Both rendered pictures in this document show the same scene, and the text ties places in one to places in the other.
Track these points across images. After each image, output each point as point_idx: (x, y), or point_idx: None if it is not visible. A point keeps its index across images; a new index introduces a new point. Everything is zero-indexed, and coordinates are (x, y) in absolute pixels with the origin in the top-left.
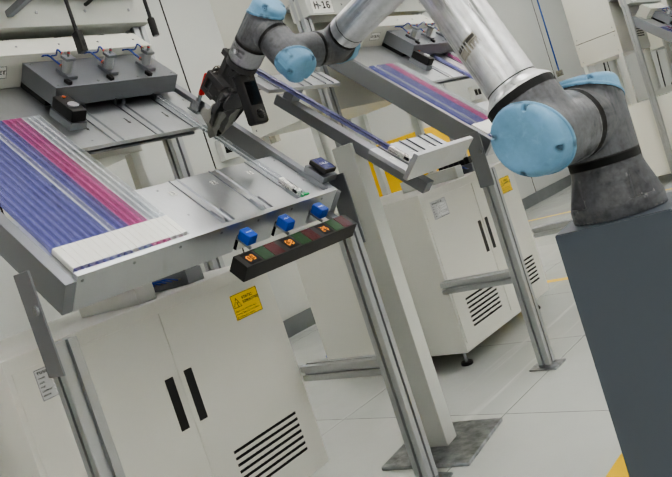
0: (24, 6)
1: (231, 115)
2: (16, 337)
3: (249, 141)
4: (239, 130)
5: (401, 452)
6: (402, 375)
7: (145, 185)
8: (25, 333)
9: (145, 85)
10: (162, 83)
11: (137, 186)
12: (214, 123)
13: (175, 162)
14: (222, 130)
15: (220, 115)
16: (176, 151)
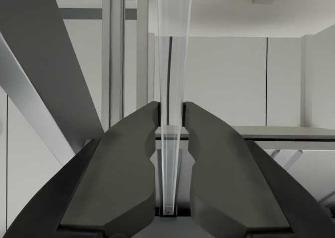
0: None
1: (138, 182)
2: (263, 22)
3: (25, 41)
4: (48, 105)
5: None
6: None
7: (141, 97)
8: (251, 24)
9: (195, 237)
10: (157, 237)
11: (147, 99)
12: (252, 151)
13: (121, 106)
14: (154, 114)
15: (253, 200)
16: (117, 119)
